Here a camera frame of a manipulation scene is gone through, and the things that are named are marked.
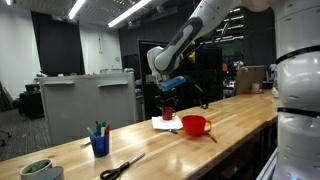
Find red pencil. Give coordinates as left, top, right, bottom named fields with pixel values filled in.
left=208, top=133, right=217, bottom=143

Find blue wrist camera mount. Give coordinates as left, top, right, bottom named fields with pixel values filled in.
left=161, top=76, right=186, bottom=91

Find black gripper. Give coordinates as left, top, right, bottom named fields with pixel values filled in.
left=155, top=88, right=178, bottom=108

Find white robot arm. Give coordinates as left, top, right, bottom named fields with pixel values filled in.
left=147, top=0, right=320, bottom=180

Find white paper sheet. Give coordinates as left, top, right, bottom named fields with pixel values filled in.
left=151, top=116, right=183, bottom=130

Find cardboard box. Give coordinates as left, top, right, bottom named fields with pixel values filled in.
left=234, top=65, right=266, bottom=96

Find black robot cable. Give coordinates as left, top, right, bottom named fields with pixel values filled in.
left=184, top=75, right=210, bottom=110

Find blue pen holder cup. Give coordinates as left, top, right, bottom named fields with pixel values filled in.
left=90, top=135, right=109, bottom=158

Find black handled scissors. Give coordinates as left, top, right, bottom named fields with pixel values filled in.
left=100, top=153, right=145, bottom=180

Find green marker on table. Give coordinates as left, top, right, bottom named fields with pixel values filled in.
left=80, top=142, right=91, bottom=148

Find white mug with plant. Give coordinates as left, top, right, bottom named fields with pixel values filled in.
left=19, top=159, right=52, bottom=180

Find small dark red mug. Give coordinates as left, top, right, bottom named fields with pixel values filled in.
left=162, top=107, right=176, bottom=120

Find large red cup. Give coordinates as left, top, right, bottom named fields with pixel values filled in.
left=182, top=115, right=211, bottom=137

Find grey partition board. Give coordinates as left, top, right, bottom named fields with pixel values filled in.
left=40, top=72, right=138, bottom=146

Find large black panel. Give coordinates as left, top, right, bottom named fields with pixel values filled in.
left=138, top=40, right=223, bottom=119

